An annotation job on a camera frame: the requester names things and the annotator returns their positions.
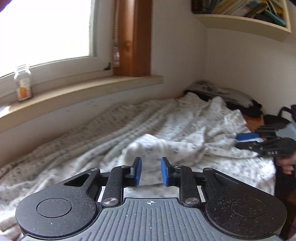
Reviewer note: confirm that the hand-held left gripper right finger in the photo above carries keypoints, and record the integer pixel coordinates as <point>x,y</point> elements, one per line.
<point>164,172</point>

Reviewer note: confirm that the beige window sill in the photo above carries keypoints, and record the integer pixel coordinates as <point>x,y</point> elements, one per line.
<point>81,92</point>

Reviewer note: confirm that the clear bottle with orange label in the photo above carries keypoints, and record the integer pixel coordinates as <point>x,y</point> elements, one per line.
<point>23,84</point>

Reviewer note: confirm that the black folded garment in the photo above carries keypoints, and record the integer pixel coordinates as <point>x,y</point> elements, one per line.
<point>252,111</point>

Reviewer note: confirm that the white patterned pajama garment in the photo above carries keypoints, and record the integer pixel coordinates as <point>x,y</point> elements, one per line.
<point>138,129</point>

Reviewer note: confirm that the black bag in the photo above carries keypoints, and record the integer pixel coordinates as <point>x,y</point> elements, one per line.
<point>275,119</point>

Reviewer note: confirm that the wooden window trim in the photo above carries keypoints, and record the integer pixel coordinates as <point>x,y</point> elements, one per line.
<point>136,34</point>

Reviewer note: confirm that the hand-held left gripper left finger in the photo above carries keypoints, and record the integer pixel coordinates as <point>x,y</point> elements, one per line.
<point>138,172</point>

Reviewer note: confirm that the beige wall shelf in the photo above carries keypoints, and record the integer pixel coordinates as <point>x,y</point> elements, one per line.
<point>242,24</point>

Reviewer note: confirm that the person's right hand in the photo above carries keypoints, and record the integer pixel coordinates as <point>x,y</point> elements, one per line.
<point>288,165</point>

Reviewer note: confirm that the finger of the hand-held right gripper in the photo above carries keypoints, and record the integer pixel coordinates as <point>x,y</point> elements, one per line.
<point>254,146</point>
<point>246,136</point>

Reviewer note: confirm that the row of books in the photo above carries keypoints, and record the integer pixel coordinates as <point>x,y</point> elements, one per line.
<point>235,7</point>

